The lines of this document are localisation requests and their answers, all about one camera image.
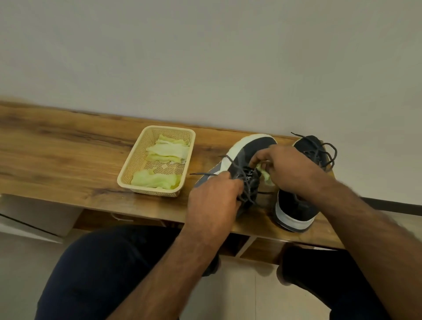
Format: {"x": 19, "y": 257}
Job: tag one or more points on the dark baseboard strip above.
{"x": 395, "y": 207}

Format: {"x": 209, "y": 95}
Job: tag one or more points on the person's right forearm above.
{"x": 379, "y": 250}

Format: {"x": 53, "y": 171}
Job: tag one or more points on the dark sneaker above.
{"x": 293, "y": 211}
{"x": 250, "y": 146}

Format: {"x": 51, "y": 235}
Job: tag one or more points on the person's left hand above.
{"x": 211, "y": 207}

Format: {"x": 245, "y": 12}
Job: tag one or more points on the grey shoelace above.
{"x": 324, "y": 153}
{"x": 245, "y": 178}

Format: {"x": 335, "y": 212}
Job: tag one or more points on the person's right hand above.
{"x": 296, "y": 174}

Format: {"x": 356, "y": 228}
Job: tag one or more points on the cream plastic mesh basket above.
{"x": 135, "y": 165}

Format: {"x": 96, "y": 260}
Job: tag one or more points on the person's left forearm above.
{"x": 171, "y": 280}

